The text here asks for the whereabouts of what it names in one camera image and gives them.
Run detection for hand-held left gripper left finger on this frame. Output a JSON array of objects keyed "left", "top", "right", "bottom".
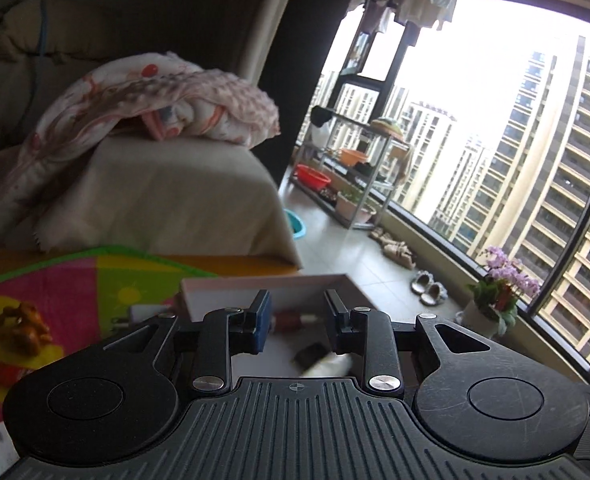
[{"left": 102, "top": 289, "right": 274, "bottom": 395}]

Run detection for dark red bottle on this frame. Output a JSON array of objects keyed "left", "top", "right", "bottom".
[{"left": 273, "top": 311, "right": 323, "bottom": 333}]

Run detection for orange plastic basin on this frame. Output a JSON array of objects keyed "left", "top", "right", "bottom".
[{"left": 340, "top": 148, "right": 370, "bottom": 167}]

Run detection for pink cardboard box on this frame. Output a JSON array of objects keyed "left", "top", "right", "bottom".
[{"left": 175, "top": 272, "right": 378, "bottom": 378}]

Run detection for beige pillow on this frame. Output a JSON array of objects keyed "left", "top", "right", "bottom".
[{"left": 0, "top": 0, "right": 106, "bottom": 63}]

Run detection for beige sofa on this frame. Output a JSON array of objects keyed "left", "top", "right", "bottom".
[{"left": 0, "top": 0, "right": 303, "bottom": 268}]

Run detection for apartment towers outside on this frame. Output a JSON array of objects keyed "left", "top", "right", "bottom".
[{"left": 320, "top": 35, "right": 590, "bottom": 376}]

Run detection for pink printed blanket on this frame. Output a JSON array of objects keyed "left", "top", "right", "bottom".
[{"left": 0, "top": 52, "right": 282, "bottom": 246}]

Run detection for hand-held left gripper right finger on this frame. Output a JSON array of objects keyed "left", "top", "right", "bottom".
[{"left": 325, "top": 288, "right": 493, "bottom": 395}]

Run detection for brown toy dog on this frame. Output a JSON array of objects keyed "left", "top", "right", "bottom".
[{"left": 0, "top": 302, "right": 54, "bottom": 356}]

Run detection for small red toy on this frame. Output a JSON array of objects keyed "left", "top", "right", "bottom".
[{"left": 0, "top": 364, "right": 36, "bottom": 386}]

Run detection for small black item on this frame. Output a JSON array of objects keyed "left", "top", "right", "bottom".
[{"left": 295, "top": 342, "right": 328, "bottom": 368}]

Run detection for green potted plant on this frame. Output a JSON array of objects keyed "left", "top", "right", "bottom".
[{"left": 336, "top": 187, "right": 376, "bottom": 226}]

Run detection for black and white bag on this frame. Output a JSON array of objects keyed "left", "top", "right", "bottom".
[{"left": 311, "top": 106, "right": 334, "bottom": 146}]

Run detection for purple potted orchid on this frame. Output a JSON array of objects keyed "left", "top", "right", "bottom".
[{"left": 455, "top": 246, "right": 543, "bottom": 338}]

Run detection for black window frame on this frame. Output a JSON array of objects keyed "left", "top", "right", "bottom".
[{"left": 300, "top": 10, "right": 590, "bottom": 396}]

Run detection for teal plastic basin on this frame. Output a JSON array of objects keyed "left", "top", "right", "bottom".
[{"left": 284, "top": 208, "right": 308, "bottom": 239}]

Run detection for red plastic basin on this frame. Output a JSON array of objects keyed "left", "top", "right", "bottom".
[{"left": 295, "top": 164, "right": 332, "bottom": 191}]

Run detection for colourful play mat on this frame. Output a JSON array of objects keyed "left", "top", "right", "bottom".
[{"left": 0, "top": 245, "right": 300, "bottom": 478}]

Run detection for metal shelf rack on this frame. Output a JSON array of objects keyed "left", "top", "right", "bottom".
[{"left": 292, "top": 110, "right": 416, "bottom": 231}]

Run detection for silver slipper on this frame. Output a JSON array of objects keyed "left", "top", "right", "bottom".
[
  {"left": 420, "top": 282, "right": 448, "bottom": 307},
  {"left": 410, "top": 270, "right": 433, "bottom": 295}
]

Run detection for green hat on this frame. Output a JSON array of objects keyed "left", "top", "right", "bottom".
[{"left": 370, "top": 116, "right": 404, "bottom": 137}]

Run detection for white cloth item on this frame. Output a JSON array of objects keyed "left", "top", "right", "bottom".
[{"left": 302, "top": 352, "right": 356, "bottom": 377}]

